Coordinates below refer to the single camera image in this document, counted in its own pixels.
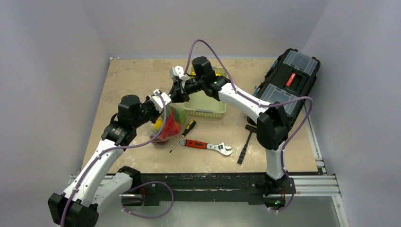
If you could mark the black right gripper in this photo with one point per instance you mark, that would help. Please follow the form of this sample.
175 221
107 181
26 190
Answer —
180 89

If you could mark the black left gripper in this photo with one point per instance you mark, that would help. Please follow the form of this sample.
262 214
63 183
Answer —
148 101

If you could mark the green bell pepper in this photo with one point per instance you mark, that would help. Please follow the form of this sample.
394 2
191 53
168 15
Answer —
180 115

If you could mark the clear dotted zip top bag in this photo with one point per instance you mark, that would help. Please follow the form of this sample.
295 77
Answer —
164 116

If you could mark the red chili pepper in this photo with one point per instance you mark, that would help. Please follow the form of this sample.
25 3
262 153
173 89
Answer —
171 128

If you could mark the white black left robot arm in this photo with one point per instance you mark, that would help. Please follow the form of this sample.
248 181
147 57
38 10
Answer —
80 204

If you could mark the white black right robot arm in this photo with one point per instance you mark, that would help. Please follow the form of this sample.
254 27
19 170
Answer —
271 120

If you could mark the light green plastic basket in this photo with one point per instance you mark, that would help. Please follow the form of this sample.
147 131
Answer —
202 105

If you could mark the yellow black screwdriver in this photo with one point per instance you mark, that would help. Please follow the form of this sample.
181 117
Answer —
188 128

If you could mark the black hammer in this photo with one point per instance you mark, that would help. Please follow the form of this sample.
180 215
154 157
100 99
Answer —
251 130

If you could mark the black plastic toolbox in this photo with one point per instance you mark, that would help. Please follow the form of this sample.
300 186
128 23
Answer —
292 75

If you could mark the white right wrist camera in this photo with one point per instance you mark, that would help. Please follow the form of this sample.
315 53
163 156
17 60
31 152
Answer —
177 74

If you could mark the red handled adjustable wrench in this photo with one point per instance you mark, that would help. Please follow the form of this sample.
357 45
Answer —
220 148

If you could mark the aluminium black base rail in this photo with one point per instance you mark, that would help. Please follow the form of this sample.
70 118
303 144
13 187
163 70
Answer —
138 189

